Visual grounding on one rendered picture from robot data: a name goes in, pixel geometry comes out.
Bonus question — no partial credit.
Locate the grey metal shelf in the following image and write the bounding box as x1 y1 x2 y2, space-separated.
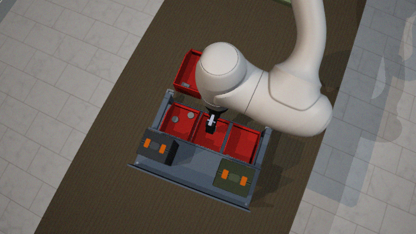
127 89 273 213

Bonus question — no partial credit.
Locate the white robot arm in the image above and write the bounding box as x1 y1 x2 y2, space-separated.
195 0 333 137

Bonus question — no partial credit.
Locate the red open-front bin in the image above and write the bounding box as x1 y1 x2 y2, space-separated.
173 48 202 99
223 123 261 164
190 113 230 152
159 102 200 142

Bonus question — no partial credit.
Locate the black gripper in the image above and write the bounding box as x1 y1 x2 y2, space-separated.
205 107 228 134

